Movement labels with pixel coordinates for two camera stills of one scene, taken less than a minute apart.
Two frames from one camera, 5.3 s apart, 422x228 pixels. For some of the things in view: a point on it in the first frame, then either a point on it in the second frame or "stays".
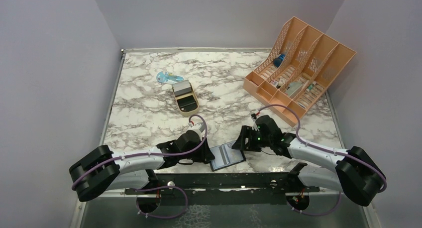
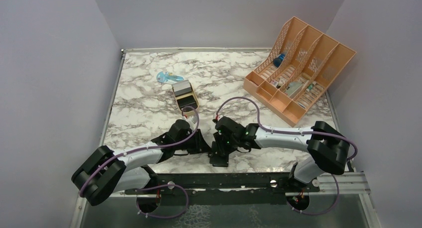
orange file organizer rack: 298,70 stays
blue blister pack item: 168,76 stays
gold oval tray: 188,104 stays
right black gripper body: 255,140 -> 227,145
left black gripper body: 198,156 -> 192,145
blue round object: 277,61 stays
